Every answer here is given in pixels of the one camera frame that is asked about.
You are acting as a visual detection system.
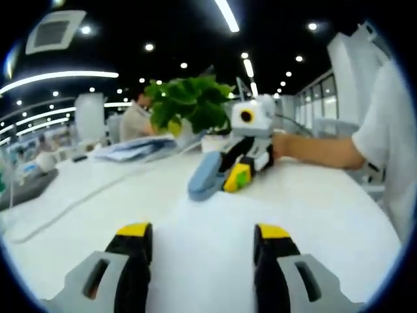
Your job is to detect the white chest device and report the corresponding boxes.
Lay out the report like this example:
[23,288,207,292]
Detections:
[353,20,390,58]

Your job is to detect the blue glasses case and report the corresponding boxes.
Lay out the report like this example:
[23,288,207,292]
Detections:
[187,150,229,202]

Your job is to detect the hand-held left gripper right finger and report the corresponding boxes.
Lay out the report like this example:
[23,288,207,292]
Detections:
[253,223,364,313]

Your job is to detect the ceiling air vent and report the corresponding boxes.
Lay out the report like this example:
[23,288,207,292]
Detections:
[25,10,87,55]

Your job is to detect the green potted plant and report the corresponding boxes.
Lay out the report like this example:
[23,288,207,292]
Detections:
[143,74,236,154]

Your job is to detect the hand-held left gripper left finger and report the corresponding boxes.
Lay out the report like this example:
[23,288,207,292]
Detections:
[42,222,154,313]

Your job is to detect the ceiling spot lights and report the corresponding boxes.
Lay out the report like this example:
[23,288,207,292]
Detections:
[0,22,319,131]

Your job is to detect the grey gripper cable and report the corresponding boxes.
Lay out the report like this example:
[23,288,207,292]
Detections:
[274,112,315,137]

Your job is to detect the white round pillar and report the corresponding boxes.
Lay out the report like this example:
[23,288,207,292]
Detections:
[74,93,106,144]

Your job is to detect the person's right hand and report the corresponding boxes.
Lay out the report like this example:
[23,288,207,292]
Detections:
[272,133,299,162]

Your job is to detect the grey desk cable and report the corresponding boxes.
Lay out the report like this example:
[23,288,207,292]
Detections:
[8,140,209,244]

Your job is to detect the curved ceiling light strip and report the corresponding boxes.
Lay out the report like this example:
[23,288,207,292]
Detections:
[0,70,120,95]

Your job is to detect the straight ceiling light strip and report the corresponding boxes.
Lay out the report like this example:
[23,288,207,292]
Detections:
[214,0,240,33]

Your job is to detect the operator in white shirt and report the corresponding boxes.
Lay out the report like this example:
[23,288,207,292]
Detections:
[351,58,417,242]

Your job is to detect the pile of blue white documents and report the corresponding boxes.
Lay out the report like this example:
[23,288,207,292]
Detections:
[94,136,179,163]

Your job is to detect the dark grey tray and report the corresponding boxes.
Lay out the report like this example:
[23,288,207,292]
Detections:
[0,168,60,212]

